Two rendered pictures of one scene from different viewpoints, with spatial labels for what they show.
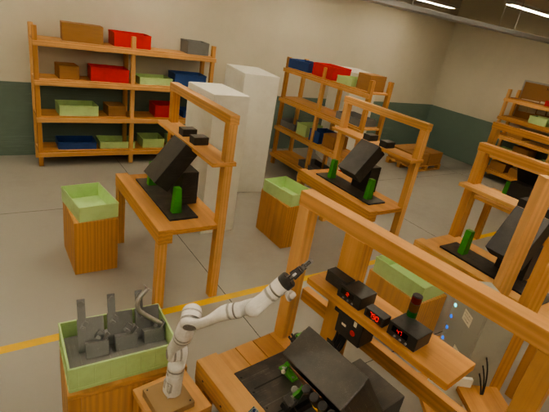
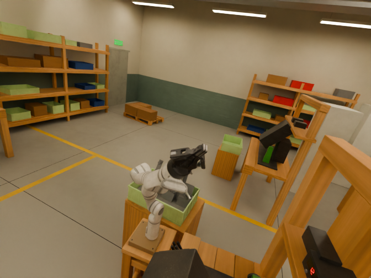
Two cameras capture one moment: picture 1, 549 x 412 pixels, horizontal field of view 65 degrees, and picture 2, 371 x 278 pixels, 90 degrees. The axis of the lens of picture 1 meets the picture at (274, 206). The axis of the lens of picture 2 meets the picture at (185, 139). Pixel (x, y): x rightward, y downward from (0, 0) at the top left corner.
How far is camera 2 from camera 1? 1.53 m
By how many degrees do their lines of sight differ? 51
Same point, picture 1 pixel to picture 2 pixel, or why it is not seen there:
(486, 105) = not seen: outside the picture
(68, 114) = (255, 115)
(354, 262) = (351, 238)
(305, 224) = (315, 171)
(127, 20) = (304, 76)
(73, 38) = (271, 81)
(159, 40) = (321, 88)
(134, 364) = not seen: hidden behind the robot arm
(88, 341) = not seen: hidden behind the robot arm
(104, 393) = (139, 211)
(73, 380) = (130, 193)
